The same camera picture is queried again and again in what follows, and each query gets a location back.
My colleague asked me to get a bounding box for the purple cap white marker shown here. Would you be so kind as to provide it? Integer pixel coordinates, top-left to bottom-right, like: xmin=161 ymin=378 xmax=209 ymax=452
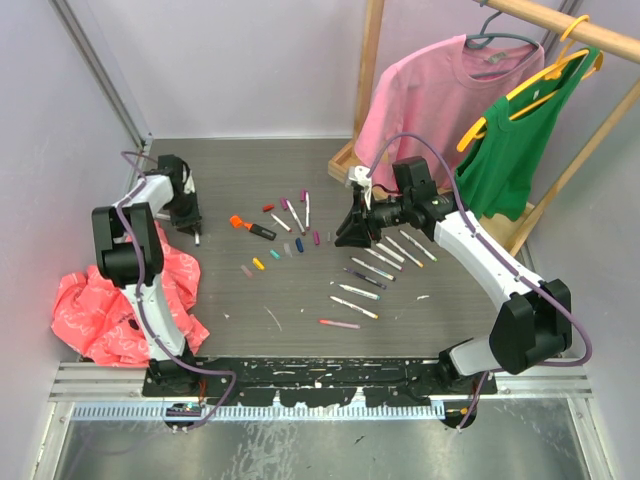
xmin=304 ymin=190 xmax=311 ymax=231

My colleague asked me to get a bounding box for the orange highlighter cap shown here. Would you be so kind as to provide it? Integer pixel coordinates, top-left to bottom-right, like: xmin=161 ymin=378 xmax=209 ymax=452
xmin=230 ymin=215 xmax=244 ymax=229

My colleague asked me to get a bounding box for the yellow pen cap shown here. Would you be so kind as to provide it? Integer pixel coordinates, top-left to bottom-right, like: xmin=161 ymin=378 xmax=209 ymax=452
xmin=252 ymin=257 xmax=265 ymax=270

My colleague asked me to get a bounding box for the clear pink pen cap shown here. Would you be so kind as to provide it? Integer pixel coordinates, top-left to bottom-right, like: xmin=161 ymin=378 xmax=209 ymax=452
xmin=240 ymin=265 xmax=254 ymax=278

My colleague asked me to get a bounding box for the teal marker pen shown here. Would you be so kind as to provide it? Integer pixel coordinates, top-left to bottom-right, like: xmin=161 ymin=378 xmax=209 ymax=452
xmin=338 ymin=284 xmax=380 ymax=301

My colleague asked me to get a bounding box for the light pink marker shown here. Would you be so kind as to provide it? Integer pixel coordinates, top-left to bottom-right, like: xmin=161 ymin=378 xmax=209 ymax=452
xmin=318 ymin=319 xmax=361 ymax=330

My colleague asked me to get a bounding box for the magenta marker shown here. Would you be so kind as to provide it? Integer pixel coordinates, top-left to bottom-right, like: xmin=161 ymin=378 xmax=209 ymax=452
xmin=364 ymin=248 xmax=404 ymax=271

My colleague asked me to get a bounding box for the orange black highlighter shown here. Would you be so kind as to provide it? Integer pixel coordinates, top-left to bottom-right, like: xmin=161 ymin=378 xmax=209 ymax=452
xmin=244 ymin=223 xmax=277 ymax=241

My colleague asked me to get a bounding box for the pink cap marker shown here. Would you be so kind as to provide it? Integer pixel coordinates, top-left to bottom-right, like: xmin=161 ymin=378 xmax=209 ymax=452
xmin=285 ymin=199 xmax=306 ymax=236

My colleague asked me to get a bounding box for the green tank top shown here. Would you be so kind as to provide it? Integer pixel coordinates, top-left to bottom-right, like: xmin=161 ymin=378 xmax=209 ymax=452
xmin=455 ymin=47 xmax=601 ymax=221

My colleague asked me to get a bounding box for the yellow cap marker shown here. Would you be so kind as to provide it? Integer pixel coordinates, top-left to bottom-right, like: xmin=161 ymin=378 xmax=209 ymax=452
xmin=384 ymin=235 xmax=424 ymax=268

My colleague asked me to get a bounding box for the red crumpled plastic bag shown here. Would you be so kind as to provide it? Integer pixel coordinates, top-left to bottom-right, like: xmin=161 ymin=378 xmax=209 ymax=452
xmin=51 ymin=224 xmax=210 ymax=368

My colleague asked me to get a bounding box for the cable duct rail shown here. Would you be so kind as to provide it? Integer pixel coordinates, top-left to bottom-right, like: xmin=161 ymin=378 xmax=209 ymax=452
xmin=71 ymin=401 xmax=445 ymax=422

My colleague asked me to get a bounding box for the yellow hanger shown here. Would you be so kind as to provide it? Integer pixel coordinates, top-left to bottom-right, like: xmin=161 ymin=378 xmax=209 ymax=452
xmin=456 ymin=14 xmax=604 ymax=152

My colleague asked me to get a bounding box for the wooden clothes rack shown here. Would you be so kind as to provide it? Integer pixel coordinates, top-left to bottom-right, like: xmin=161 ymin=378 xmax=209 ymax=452
xmin=327 ymin=0 xmax=640 ymax=256

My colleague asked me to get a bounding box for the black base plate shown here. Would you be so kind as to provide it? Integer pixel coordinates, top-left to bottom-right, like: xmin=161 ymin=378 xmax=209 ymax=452
xmin=142 ymin=357 xmax=497 ymax=408

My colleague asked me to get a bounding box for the yellow marker pen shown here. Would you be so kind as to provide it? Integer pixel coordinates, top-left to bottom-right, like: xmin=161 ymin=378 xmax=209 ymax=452
xmin=328 ymin=296 xmax=379 ymax=319

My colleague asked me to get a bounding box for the red cap marker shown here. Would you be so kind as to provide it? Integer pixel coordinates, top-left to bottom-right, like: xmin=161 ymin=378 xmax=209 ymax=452
xmin=270 ymin=213 xmax=293 ymax=233

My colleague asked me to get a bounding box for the grey marker pen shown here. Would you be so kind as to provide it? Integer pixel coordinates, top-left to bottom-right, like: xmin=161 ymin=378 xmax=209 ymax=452
xmin=375 ymin=242 xmax=406 ymax=264

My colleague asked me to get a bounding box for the green cap marker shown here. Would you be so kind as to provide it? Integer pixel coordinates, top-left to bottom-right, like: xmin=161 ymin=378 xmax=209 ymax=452
xmin=399 ymin=229 xmax=438 ymax=262

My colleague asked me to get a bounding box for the purple marker pen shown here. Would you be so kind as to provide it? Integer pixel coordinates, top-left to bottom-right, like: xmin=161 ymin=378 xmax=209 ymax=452
xmin=342 ymin=267 xmax=387 ymax=290

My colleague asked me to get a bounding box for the pink t-shirt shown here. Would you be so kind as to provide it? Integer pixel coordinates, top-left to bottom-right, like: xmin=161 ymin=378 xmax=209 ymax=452
xmin=354 ymin=35 xmax=544 ymax=190

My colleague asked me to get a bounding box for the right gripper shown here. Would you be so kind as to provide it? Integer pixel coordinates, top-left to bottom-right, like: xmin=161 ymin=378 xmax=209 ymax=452
xmin=335 ymin=189 xmax=412 ymax=249

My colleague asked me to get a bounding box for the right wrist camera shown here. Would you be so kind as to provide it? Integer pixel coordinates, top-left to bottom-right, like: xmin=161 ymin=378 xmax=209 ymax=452
xmin=345 ymin=165 xmax=373 ymax=209

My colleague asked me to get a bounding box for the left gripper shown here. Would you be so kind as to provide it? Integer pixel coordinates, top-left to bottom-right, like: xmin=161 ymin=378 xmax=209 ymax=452
xmin=166 ymin=189 xmax=203 ymax=237

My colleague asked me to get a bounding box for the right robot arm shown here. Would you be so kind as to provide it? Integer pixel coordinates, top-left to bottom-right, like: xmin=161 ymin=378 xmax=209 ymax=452
xmin=335 ymin=157 xmax=573 ymax=394

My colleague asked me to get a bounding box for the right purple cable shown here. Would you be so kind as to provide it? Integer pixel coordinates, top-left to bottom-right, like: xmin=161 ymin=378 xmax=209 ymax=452
xmin=367 ymin=132 xmax=594 ymax=431

